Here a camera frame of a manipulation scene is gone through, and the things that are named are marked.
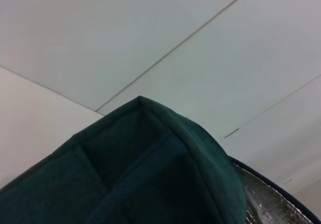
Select dark blue insulated bag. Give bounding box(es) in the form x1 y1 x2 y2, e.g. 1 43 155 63
0 95 321 224

